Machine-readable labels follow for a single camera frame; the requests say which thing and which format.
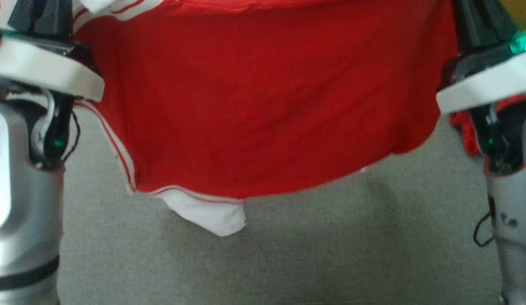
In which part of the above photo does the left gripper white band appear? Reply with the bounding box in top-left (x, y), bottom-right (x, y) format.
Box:
top-left (0, 0), bottom-right (106, 170)

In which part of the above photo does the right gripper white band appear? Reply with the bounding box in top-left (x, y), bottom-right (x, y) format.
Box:
top-left (436, 0), bottom-right (526, 175)

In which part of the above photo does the red and white shirt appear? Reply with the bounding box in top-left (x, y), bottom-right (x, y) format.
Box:
top-left (71, 0), bottom-right (459, 237)

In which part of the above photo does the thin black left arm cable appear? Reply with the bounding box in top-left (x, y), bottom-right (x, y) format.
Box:
top-left (61, 109), bottom-right (81, 164)

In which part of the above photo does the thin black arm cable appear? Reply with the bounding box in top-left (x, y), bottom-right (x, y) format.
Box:
top-left (473, 194), bottom-right (497, 247)
top-left (61, 109), bottom-right (81, 164)

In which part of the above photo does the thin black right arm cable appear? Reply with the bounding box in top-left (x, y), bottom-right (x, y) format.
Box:
top-left (473, 194), bottom-right (497, 247)

